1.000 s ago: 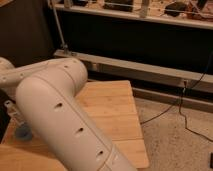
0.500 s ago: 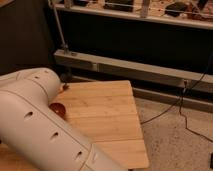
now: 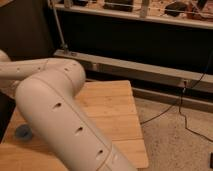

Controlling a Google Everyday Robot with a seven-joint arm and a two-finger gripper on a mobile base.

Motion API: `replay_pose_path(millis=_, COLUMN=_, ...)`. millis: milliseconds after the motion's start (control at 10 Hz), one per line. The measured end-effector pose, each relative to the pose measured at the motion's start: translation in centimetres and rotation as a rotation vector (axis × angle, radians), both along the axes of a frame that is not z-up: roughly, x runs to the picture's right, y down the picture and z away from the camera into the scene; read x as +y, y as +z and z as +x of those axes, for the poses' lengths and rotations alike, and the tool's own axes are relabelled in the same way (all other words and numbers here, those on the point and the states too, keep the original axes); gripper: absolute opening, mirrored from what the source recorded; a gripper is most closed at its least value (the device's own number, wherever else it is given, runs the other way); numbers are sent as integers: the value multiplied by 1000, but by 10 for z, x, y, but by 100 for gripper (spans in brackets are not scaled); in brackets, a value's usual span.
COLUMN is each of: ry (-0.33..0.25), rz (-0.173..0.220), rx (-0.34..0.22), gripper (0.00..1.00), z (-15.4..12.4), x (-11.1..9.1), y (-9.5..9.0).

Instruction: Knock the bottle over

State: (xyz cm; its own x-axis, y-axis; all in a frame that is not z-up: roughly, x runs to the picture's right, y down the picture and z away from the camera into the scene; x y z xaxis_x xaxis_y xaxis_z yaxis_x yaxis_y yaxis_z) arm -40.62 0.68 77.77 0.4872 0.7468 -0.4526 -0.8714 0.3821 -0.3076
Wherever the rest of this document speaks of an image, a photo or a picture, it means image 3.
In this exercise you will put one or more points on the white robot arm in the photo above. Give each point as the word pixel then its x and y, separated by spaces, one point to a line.
pixel 45 96

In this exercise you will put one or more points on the black object on shelf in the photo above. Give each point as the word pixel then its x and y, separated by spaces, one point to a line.
pixel 175 9

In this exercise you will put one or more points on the metal pole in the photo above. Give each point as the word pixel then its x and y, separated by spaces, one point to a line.
pixel 64 46

